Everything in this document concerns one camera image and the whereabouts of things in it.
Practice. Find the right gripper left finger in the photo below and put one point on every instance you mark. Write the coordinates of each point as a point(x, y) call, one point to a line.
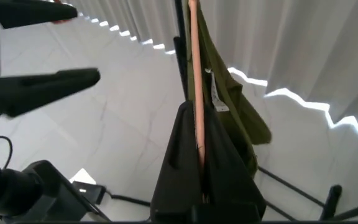
point(179, 174)

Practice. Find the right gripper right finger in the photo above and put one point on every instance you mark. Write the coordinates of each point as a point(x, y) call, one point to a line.
point(228, 180)

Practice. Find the green printed shirt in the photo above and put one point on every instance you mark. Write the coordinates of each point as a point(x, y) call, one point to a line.
point(228, 102)

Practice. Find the pink clothes hanger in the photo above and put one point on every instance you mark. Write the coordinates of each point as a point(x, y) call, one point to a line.
point(197, 77)

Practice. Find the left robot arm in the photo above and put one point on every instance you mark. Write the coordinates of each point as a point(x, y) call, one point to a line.
point(14, 189)

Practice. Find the black clothes rack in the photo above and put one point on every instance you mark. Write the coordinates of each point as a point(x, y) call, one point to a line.
point(180, 62)

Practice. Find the white curtain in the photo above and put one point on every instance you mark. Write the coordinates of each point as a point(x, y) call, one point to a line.
point(291, 46)

